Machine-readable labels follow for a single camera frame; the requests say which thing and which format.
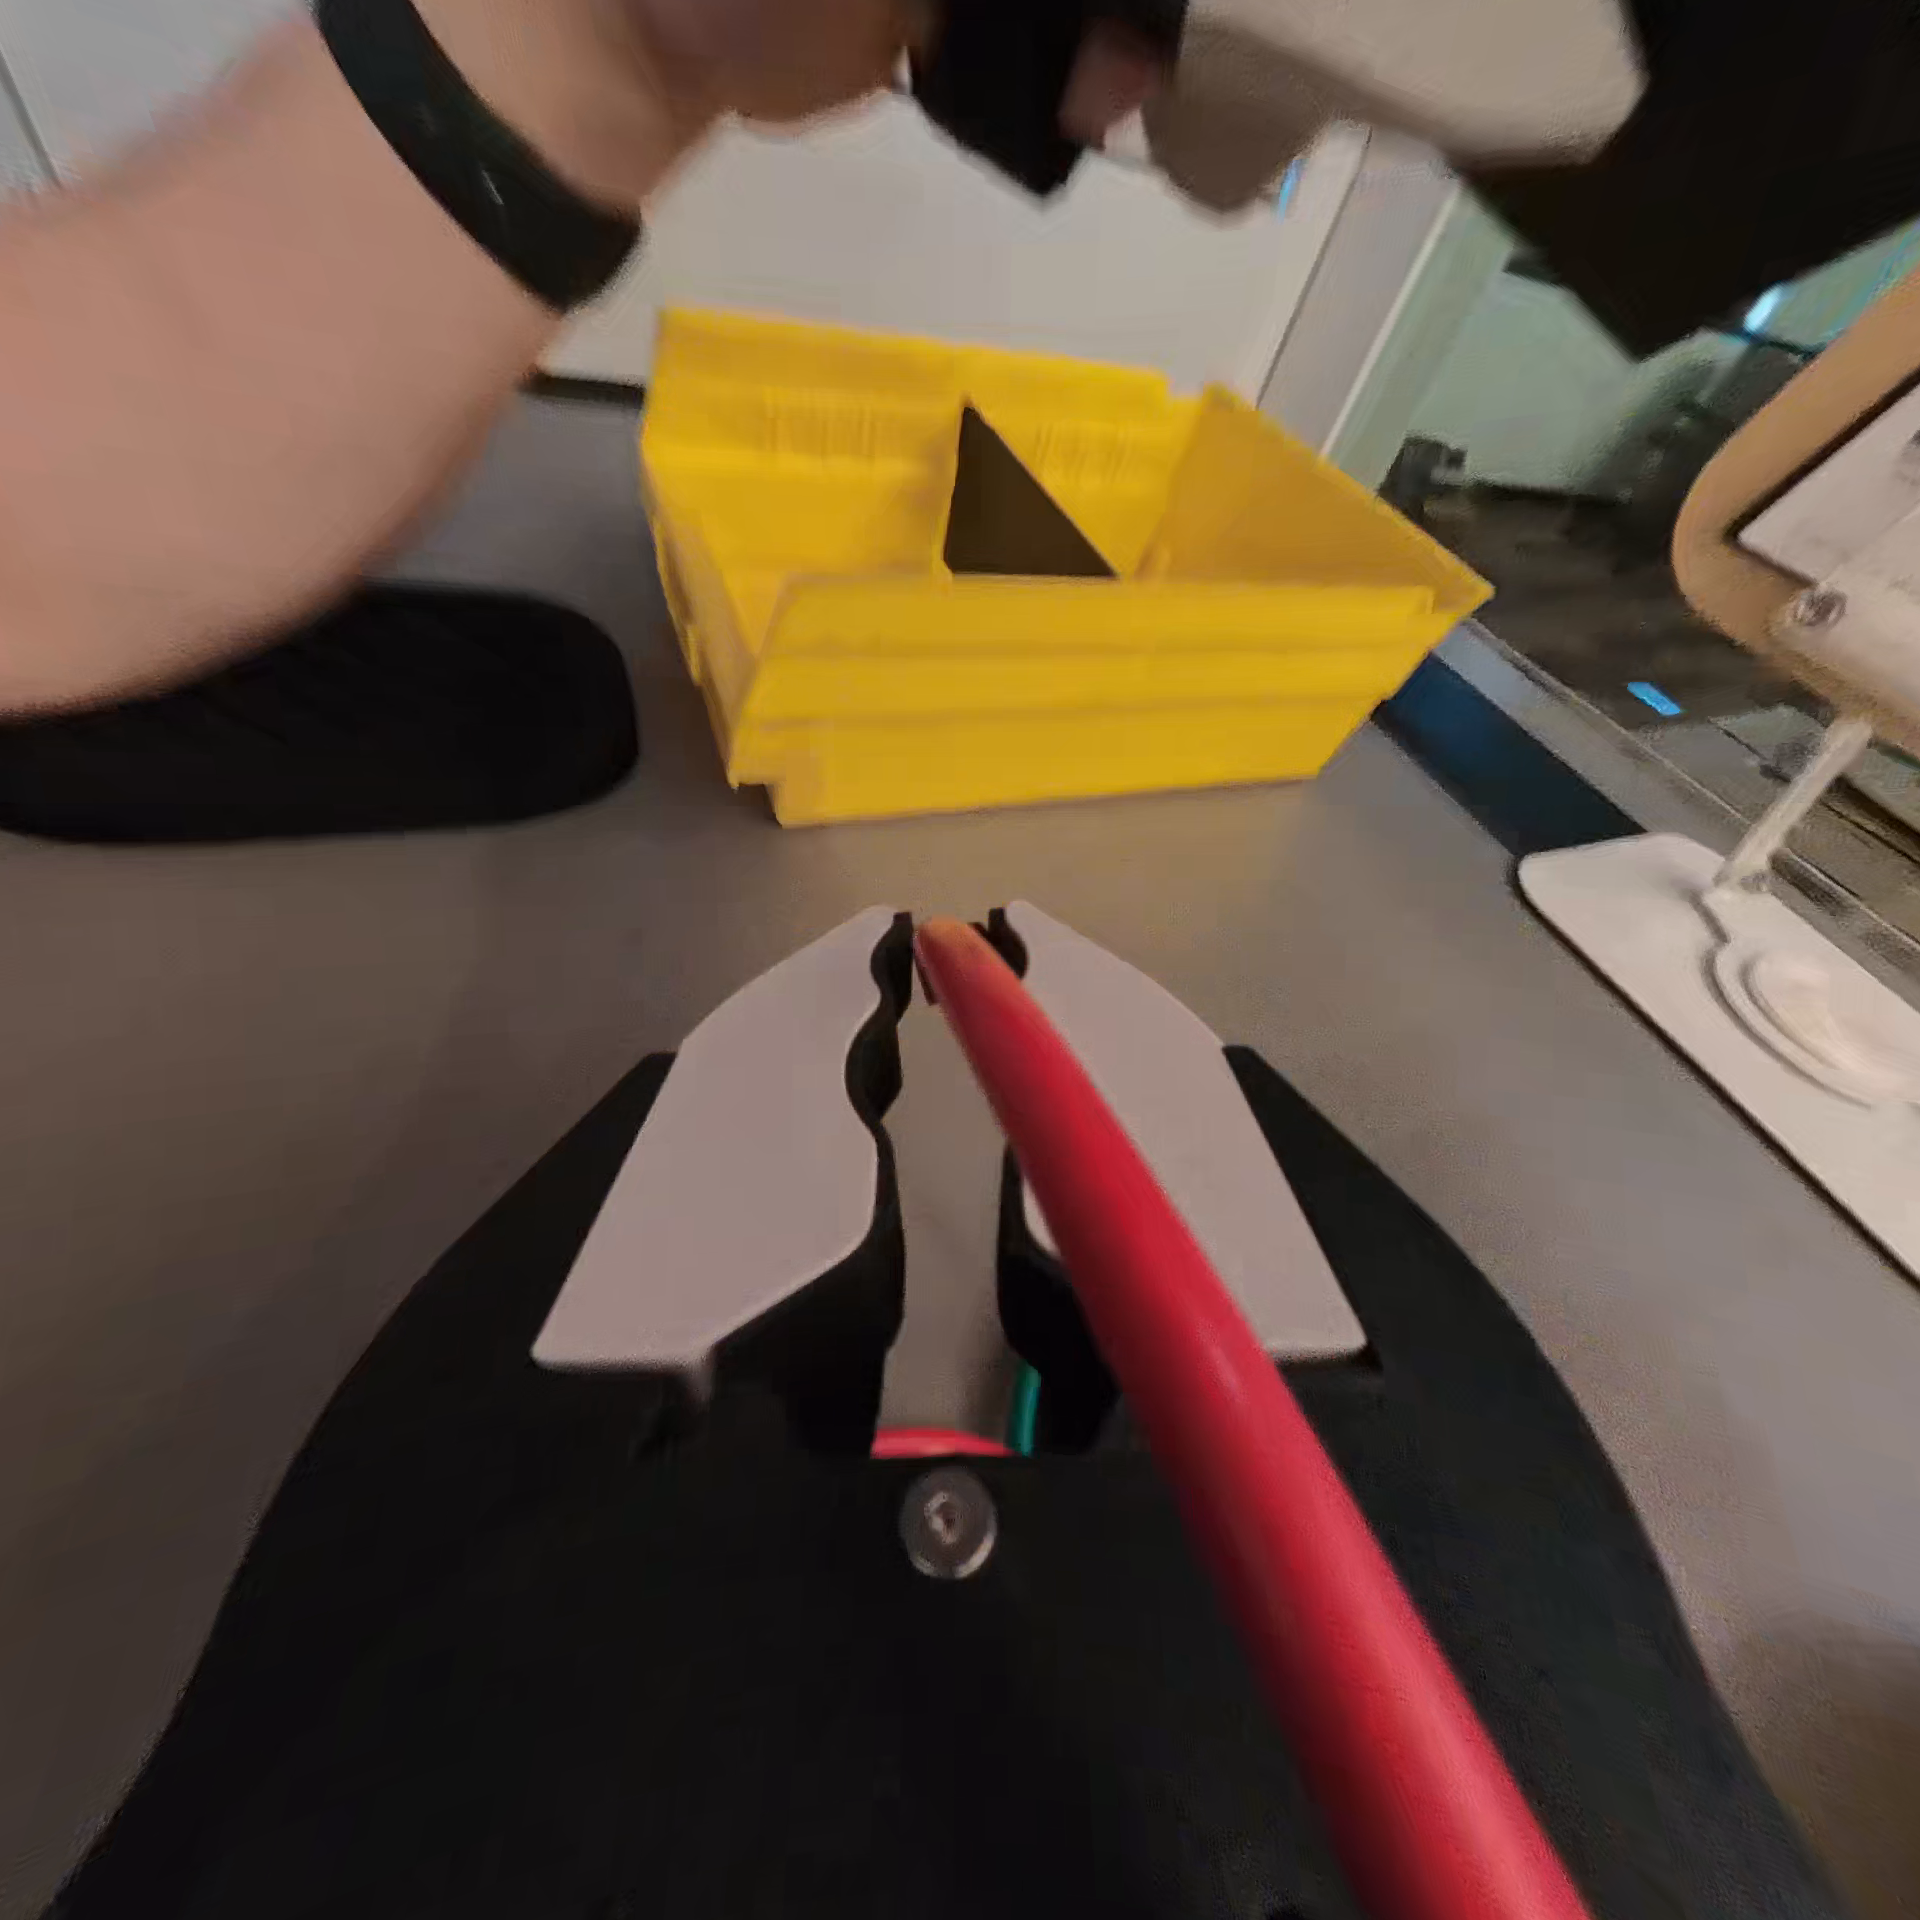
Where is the yellow plastic bin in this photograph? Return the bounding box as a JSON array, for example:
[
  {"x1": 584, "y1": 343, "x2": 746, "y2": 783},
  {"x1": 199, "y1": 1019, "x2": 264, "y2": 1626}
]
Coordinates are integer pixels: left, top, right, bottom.
[{"x1": 638, "y1": 307, "x2": 1498, "y2": 830}]

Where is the black wristband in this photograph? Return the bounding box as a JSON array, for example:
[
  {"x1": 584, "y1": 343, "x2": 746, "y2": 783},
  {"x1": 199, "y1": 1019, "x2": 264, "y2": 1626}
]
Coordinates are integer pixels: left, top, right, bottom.
[{"x1": 311, "y1": 0, "x2": 647, "y2": 313}]

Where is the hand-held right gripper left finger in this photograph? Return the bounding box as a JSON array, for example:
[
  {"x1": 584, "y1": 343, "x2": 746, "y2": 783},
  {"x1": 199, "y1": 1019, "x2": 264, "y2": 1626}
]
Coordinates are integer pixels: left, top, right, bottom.
[{"x1": 534, "y1": 904, "x2": 918, "y2": 1454}]

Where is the red ethernet cable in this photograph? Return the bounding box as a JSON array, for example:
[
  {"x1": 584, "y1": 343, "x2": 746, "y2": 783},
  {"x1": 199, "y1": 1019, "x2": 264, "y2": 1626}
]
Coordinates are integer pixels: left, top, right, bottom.
[{"x1": 872, "y1": 920, "x2": 1593, "y2": 1920}]

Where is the person's left forearm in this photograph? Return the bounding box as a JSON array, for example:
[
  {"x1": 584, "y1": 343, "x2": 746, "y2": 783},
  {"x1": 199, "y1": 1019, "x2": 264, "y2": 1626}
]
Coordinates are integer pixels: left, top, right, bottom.
[{"x1": 0, "y1": 23, "x2": 566, "y2": 720}]

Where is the person's left hand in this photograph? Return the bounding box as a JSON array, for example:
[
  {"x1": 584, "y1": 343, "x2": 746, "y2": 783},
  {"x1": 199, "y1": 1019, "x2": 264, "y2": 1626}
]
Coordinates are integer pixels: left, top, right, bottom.
[{"x1": 504, "y1": 0, "x2": 940, "y2": 215}]

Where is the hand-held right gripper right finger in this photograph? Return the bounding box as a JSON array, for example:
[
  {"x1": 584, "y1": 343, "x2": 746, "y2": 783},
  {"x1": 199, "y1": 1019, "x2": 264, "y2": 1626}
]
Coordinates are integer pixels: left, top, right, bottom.
[{"x1": 983, "y1": 897, "x2": 1369, "y2": 1454}]

